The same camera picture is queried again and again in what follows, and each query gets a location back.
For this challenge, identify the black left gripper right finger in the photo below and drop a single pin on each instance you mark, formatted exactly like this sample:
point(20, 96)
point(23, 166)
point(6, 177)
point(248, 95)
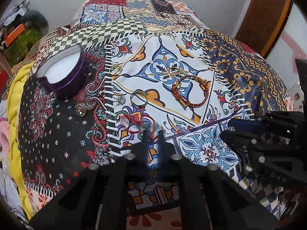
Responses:
point(209, 198)

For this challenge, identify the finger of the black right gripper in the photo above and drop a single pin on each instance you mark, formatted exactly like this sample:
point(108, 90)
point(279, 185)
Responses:
point(245, 125)

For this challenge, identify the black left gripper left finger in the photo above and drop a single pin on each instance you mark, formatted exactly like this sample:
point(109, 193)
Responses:
point(98, 197)

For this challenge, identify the purple round jewelry tin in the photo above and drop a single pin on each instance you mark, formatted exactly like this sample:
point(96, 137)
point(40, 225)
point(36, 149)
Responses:
point(64, 73)

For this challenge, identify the colourful patchwork bedspread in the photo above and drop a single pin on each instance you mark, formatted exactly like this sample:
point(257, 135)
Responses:
point(177, 78)

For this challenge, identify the silver pendant earring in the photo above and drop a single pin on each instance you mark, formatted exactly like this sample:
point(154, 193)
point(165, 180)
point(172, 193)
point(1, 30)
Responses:
point(121, 100)

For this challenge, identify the pink cloth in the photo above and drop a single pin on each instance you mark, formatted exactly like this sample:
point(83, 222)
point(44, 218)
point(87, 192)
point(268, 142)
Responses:
point(4, 136)

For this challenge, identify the brown wooden door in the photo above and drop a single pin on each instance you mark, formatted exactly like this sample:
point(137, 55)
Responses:
point(263, 24)

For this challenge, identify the gold hoop earring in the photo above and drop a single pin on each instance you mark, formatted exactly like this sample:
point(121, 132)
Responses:
point(116, 69)

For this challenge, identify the yellow blanket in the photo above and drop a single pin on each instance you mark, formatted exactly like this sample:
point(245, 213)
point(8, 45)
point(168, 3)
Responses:
point(14, 154)

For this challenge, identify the green patterned box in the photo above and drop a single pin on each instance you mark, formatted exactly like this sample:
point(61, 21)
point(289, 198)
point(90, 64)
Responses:
point(21, 46)

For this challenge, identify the orange box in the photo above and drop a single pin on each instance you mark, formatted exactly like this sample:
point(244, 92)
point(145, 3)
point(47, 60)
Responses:
point(14, 34)

